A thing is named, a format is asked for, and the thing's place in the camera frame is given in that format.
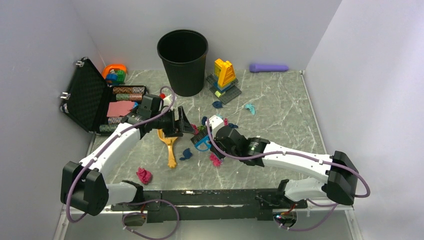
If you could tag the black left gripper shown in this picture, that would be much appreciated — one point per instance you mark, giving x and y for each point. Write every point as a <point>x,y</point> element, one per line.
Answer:
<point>178,127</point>

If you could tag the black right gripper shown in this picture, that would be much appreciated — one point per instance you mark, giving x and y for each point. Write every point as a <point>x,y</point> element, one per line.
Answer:
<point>218,154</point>

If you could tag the blue brush with black bristles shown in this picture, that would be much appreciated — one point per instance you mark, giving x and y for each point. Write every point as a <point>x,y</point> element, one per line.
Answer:
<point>201,141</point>

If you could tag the yellow slotted plastic scoop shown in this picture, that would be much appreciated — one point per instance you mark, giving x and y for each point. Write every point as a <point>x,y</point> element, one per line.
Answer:
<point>169,142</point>

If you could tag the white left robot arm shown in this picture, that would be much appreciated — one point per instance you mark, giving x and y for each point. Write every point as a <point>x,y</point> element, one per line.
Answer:
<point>83,184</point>

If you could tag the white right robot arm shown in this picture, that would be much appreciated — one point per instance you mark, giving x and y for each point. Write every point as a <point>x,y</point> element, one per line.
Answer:
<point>333,176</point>

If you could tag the pink paper scrap centre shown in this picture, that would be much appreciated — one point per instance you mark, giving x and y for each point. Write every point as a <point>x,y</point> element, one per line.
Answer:
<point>217,162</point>

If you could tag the dark blue paper scrap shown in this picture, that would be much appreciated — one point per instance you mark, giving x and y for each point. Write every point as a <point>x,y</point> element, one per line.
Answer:
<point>186,154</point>

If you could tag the navy paper scrap near bricks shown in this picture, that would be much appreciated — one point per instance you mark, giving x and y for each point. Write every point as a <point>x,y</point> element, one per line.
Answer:
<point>217,104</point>

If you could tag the cyan paper scrap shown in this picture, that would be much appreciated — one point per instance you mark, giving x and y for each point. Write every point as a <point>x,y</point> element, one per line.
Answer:
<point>251,108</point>

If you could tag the yellow toy brick building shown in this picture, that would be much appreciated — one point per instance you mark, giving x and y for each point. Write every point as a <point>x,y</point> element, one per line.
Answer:
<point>223,81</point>

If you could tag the large pink paper scrap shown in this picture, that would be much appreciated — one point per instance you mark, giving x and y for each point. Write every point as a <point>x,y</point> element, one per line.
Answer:
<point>144,175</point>

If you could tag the black plastic trash bin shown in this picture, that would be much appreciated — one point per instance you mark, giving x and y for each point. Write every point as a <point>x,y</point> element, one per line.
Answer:
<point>183,53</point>

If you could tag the purple cylinder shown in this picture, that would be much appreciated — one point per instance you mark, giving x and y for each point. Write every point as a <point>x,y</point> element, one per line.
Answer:
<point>258,67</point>

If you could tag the orange tape dispenser toy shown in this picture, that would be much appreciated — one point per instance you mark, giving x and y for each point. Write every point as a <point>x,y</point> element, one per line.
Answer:
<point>115,74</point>

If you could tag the black poker chip case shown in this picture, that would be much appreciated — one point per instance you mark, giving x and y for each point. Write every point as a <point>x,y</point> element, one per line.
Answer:
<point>88,96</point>

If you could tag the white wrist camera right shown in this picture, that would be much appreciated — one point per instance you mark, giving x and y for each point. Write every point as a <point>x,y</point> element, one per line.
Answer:
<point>216,123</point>

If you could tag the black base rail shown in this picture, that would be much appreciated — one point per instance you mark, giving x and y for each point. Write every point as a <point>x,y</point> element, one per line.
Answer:
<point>216,204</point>

